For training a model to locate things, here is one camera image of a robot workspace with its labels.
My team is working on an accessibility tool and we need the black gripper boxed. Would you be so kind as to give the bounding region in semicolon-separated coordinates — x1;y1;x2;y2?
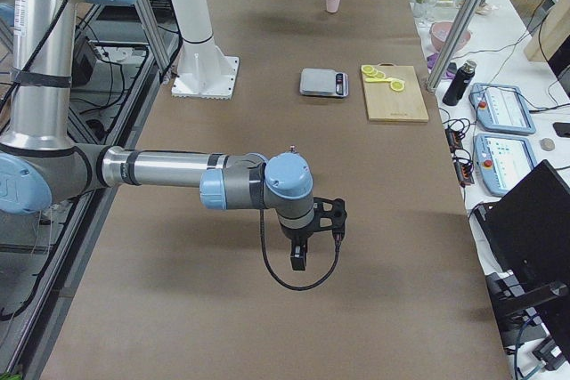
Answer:
281;225;312;271

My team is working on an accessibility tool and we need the pink plastic cup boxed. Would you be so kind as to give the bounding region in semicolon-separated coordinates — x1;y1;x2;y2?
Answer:
325;0;341;13

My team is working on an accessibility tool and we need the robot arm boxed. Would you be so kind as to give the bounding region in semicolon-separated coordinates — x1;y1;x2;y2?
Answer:
1;0;317;271

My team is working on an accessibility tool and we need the silver kitchen scale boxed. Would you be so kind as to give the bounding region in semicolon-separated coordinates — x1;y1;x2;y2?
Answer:
299;68;349;98

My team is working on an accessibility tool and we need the wooden cutting board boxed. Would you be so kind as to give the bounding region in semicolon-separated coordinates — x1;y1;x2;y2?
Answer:
360;64;428;123

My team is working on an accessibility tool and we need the lemon slice by blade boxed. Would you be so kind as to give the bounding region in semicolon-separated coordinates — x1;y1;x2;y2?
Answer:
389;80;405;92

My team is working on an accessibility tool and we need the yellow plastic knife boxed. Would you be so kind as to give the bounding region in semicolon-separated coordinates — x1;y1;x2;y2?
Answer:
364;77;394;83

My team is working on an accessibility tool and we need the lower blue teach pendant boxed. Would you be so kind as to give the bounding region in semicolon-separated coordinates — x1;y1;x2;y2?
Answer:
474;133;537;197

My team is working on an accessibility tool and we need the blue teach pendant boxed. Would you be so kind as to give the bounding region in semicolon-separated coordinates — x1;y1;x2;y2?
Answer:
468;83;536;135
474;133;537;197

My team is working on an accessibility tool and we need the black monitor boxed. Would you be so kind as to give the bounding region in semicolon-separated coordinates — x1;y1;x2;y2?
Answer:
473;160;569;317

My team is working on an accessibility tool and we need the purple cloth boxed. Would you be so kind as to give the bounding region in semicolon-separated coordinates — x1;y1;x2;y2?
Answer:
427;53;457;80

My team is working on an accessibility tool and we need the black water bottle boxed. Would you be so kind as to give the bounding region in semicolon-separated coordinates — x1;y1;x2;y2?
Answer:
443;60;476;106

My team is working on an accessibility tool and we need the upper blue teach pendant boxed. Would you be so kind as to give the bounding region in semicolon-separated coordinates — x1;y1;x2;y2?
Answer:
468;83;536;135

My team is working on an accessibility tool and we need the pink bowl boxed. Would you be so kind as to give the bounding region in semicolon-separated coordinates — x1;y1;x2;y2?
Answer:
429;21;472;52

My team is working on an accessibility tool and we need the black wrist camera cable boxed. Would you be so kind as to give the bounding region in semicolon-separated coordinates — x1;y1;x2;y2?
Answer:
259;209;345;290

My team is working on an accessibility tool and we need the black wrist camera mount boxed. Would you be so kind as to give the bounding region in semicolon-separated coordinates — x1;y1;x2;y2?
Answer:
311;197;347;236

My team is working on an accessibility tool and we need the white camera pole base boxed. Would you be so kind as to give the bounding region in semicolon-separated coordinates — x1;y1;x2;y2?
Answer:
171;0;240;100

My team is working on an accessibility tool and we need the aluminium frame post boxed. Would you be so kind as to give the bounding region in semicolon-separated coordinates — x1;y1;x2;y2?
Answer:
426;0;480;93

